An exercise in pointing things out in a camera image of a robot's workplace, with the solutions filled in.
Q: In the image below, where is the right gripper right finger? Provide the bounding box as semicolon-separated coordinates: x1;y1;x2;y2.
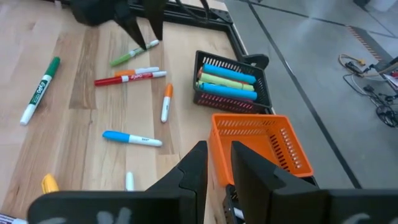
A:
231;140;328;224

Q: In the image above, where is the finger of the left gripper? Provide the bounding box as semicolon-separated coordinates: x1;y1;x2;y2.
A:
142;0;169;41
113;0;147;50

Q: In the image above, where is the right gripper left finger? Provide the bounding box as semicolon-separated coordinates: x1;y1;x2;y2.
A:
148;140;208;224

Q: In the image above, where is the light green cap marker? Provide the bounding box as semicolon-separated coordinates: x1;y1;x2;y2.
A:
109;39;160;68

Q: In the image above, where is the orange cap white marker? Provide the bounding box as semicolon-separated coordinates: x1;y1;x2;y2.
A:
160;83;174;124

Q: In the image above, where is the green highlighter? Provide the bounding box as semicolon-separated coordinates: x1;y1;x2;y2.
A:
198;72;256;92

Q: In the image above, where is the green whiteboard marker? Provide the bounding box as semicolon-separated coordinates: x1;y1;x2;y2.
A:
19;56;62;126

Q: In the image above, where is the orange plastic mesh basket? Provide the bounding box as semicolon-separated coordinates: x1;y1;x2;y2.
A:
207;113;314;187

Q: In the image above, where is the orange slim marker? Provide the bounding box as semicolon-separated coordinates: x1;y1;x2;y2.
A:
114;66;160;78

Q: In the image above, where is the red whiteboard marker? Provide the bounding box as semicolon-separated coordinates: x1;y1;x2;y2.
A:
93;70;168;87

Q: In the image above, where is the pink cap white marker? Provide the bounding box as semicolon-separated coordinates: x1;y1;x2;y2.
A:
124;171;136;192

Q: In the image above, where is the blue cap white marker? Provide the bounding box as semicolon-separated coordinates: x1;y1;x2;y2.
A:
102;130;164;147

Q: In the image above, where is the yellow cap white marker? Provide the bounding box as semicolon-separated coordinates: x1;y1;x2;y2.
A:
40;173;60;195

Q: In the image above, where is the black frame clamp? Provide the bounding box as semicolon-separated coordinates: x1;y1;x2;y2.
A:
241;54;270;70

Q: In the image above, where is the floor cable bundle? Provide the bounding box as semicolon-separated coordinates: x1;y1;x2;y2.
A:
338;53;398;129

